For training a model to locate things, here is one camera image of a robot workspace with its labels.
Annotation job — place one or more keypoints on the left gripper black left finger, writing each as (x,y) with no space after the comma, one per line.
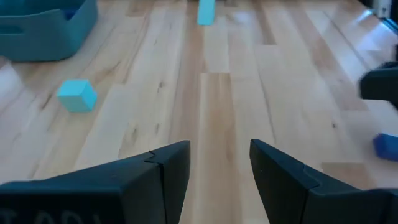
(124,186)

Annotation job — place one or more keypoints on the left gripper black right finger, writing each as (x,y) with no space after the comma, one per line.
(295,193)

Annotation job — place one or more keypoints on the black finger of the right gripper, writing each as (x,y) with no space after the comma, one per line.
(382,84)

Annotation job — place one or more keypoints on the teal cube block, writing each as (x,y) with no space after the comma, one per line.
(77,96)

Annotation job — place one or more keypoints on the teal rectangular block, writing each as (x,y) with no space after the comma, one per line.
(206,12)

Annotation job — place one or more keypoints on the blue-purple rectangular block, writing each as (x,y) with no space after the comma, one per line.
(387,147)

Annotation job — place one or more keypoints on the teal plastic bin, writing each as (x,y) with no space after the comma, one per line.
(46,40)

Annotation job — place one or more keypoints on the silver frame bracket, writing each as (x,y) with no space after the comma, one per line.
(384,7)

